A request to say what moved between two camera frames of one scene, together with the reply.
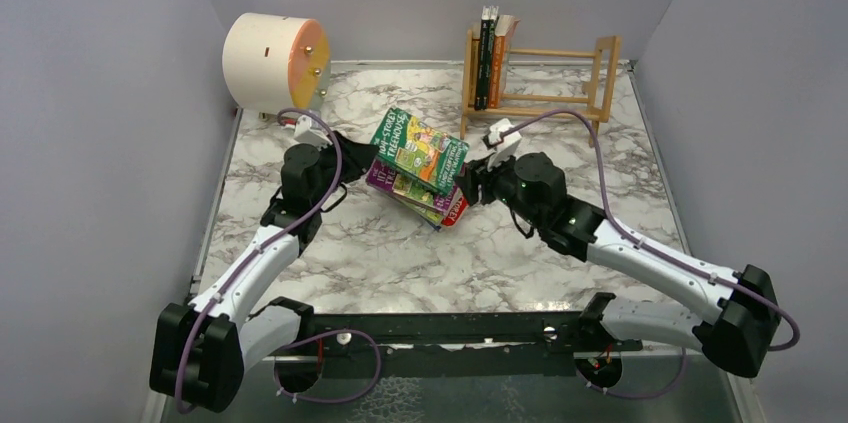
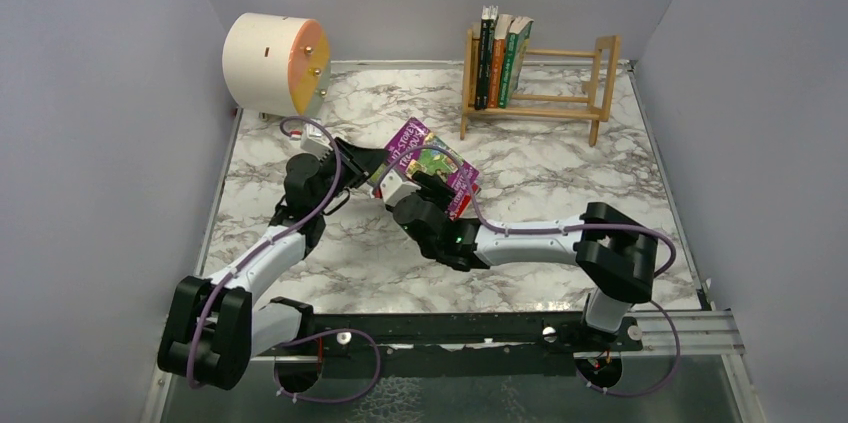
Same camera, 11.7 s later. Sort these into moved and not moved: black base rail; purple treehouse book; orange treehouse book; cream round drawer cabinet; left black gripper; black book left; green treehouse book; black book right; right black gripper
Moved: purple treehouse book; right black gripper; green treehouse book
Not moved: black base rail; black book right; black book left; orange treehouse book; left black gripper; cream round drawer cabinet
